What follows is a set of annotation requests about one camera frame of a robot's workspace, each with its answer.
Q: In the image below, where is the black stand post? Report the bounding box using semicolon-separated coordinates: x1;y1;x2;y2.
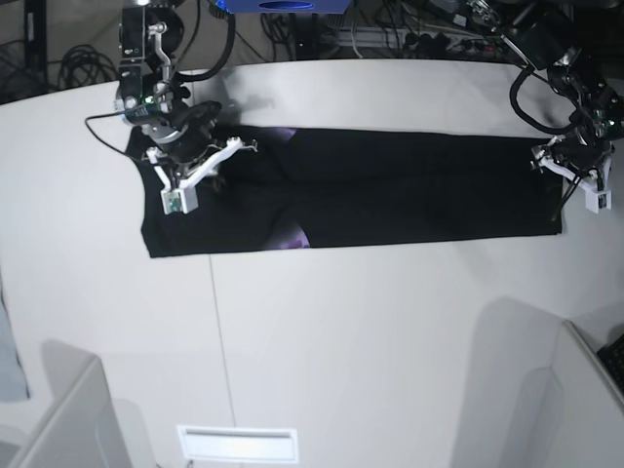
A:
23;0;49;94

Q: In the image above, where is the black keyboard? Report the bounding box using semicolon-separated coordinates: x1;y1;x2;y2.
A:
597;335;624;392

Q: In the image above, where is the white partition panel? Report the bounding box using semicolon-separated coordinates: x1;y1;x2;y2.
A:
9;357;133;468
500;322;623;467

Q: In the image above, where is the black gripper body second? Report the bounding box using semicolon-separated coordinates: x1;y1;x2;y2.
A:
555;124;614;171

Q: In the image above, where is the black T-shirt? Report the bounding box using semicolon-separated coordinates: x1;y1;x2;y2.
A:
138;126;563;257

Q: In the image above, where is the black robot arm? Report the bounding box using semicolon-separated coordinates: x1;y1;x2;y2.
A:
115;1;236;189

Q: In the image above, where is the white partition panel left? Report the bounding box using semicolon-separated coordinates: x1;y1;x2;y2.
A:
9;357;133;468

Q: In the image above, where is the coiled black cable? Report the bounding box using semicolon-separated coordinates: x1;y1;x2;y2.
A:
57;43;123;92

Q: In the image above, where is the white partition panel right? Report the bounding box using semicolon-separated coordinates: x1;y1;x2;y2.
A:
500;322;623;467

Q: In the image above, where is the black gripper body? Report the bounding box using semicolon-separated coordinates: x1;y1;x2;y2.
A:
140;99;222;166

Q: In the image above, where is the blue box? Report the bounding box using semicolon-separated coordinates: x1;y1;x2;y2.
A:
224;0;351;14

